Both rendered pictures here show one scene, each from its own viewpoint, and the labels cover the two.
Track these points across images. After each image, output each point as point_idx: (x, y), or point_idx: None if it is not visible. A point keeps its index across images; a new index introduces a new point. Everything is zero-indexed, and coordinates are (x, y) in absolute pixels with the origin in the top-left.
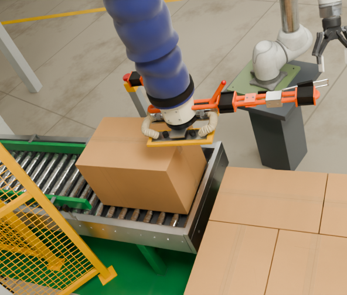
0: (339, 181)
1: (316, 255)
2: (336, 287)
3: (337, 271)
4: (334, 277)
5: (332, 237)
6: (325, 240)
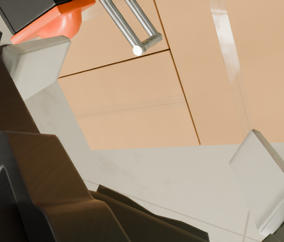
0: None
1: (120, 3)
2: (101, 42)
3: (116, 37)
4: (110, 37)
5: (154, 11)
6: (145, 4)
